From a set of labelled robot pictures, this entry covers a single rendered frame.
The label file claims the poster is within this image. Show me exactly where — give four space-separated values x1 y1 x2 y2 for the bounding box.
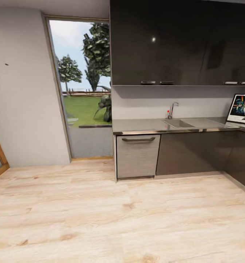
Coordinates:
226 93 245 124

